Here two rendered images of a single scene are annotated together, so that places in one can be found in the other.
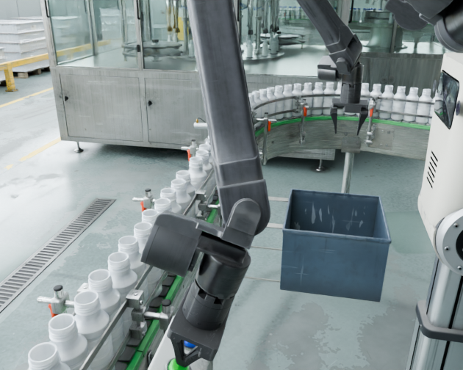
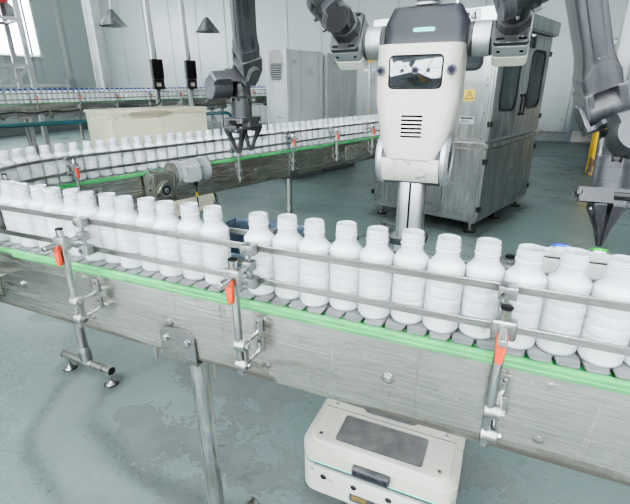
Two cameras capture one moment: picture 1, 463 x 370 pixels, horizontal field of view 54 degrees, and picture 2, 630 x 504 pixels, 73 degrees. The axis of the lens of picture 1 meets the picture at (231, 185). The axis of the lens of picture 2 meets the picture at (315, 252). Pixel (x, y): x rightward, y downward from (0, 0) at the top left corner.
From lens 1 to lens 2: 1.22 m
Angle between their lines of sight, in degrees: 70
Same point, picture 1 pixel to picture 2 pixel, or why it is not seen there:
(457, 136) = (449, 90)
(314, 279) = not seen: hidden behind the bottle
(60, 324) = (615, 270)
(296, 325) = (139, 435)
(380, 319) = (181, 369)
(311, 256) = not seen: hidden behind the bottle
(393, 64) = not seen: outside the picture
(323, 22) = (252, 25)
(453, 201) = (445, 136)
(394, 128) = (100, 186)
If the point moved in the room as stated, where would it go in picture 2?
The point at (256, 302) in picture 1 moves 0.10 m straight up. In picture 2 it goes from (65, 465) to (60, 445)
